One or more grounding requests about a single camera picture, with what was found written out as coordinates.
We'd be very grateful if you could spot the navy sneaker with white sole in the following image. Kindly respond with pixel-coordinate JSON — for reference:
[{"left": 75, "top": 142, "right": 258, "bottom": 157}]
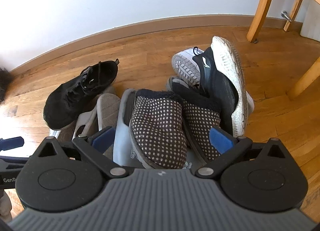
[{"left": 192, "top": 36, "right": 249, "bottom": 137}]

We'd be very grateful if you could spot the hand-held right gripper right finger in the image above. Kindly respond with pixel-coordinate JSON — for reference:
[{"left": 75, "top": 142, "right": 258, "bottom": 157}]
[{"left": 195, "top": 126, "right": 288, "bottom": 179}]

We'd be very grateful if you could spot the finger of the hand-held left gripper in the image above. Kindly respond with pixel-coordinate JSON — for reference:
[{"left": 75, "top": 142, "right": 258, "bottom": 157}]
[{"left": 0, "top": 136, "right": 25, "bottom": 152}]

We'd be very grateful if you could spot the person's left hand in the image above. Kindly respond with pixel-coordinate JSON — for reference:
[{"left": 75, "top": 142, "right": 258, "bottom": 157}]
[{"left": 0, "top": 190, "right": 12, "bottom": 223}]

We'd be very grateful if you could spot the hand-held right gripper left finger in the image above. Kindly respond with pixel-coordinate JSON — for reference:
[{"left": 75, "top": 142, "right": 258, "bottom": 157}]
[{"left": 37, "top": 126, "right": 128, "bottom": 179}]

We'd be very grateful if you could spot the metal door stopper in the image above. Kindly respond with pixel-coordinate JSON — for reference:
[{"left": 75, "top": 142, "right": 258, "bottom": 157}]
[{"left": 280, "top": 11, "right": 293, "bottom": 23}]

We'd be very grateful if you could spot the black mesh sneaker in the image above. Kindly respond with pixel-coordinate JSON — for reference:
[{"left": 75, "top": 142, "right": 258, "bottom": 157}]
[{"left": 43, "top": 59, "right": 119, "bottom": 131}]

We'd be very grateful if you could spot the dotted fleece slipper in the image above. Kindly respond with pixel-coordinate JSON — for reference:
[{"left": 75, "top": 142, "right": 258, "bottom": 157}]
[
  {"left": 166, "top": 77, "right": 222, "bottom": 164},
  {"left": 129, "top": 89, "right": 189, "bottom": 169}
]

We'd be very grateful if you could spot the white purple sneaker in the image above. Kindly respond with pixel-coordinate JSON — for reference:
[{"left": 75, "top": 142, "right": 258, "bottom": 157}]
[{"left": 171, "top": 48, "right": 213, "bottom": 86}]

